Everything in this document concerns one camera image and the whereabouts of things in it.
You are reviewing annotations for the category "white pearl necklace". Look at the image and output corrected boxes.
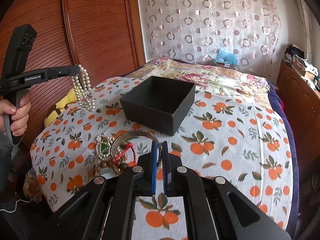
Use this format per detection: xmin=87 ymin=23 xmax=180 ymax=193
xmin=70 ymin=64 xmax=96 ymax=112

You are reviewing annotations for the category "brown wooden bead bracelet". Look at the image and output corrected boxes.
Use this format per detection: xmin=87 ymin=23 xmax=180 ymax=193
xmin=86 ymin=152 xmax=130 ymax=178

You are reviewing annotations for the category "grey sleeve forearm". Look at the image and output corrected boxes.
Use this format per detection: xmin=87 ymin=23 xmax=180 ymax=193
xmin=0 ymin=133 xmax=14 ymax=197

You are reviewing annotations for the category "person's left hand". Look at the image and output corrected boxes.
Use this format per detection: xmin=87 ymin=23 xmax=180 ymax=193
xmin=1 ymin=90 xmax=31 ymax=137

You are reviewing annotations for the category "yellow cloth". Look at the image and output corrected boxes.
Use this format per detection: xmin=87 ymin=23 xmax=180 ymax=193
xmin=44 ymin=88 xmax=77 ymax=128

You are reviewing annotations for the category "red-brown wooden wardrobe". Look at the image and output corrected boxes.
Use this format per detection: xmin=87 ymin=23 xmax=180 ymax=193
xmin=0 ymin=0 xmax=146 ymax=151

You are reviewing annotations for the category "pearl brooch green stone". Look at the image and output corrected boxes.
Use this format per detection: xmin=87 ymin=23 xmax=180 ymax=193
xmin=95 ymin=133 xmax=115 ymax=160

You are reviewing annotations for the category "black square storage box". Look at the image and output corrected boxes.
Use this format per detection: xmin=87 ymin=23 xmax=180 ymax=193
xmin=120 ymin=76 xmax=196 ymax=136

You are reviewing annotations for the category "orange-print bed sheet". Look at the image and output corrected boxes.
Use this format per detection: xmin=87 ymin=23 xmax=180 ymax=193
xmin=30 ymin=77 xmax=293 ymax=232

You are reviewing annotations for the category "sheer circle-pattern curtain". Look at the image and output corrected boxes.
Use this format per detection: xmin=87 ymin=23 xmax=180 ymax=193
xmin=138 ymin=0 xmax=281 ymax=68

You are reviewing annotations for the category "blue plush toy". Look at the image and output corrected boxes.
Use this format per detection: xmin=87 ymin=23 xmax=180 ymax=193
xmin=214 ymin=49 xmax=238 ymax=67

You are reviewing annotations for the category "wooden side cabinet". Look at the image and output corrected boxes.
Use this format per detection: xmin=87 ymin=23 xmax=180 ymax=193
xmin=277 ymin=62 xmax=319 ymax=172

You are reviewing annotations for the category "red string bracelet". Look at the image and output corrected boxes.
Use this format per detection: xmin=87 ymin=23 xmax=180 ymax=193
xmin=111 ymin=142 xmax=138 ymax=167

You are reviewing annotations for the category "white thin cable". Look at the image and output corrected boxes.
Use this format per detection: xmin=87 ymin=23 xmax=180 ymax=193
xmin=0 ymin=198 xmax=33 ymax=214

